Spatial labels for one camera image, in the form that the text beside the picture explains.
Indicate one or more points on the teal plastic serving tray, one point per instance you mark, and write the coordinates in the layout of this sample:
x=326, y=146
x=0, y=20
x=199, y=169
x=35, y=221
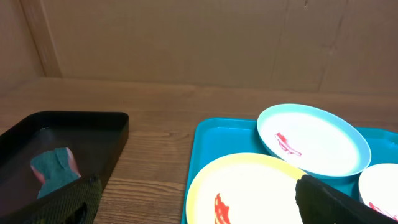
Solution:
x=217, y=137

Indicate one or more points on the yellow plate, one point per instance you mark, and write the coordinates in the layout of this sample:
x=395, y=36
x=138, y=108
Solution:
x=244, y=188

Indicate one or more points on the pink green scrub sponge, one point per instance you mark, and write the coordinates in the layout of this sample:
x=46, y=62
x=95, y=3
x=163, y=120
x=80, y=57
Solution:
x=54, y=169

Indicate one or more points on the white plate with red stain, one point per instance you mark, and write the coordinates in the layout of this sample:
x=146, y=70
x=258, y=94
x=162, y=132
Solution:
x=378, y=188

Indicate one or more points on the light blue plate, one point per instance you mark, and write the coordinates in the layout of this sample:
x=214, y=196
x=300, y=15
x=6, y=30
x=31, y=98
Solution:
x=314, y=140

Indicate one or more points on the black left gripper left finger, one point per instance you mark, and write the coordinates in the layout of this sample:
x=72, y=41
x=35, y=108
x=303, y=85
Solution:
x=75, y=203

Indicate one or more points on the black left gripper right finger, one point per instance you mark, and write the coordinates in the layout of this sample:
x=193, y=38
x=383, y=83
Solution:
x=320, y=203

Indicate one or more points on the black rectangular water tray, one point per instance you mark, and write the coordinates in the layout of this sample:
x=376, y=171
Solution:
x=96, y=140

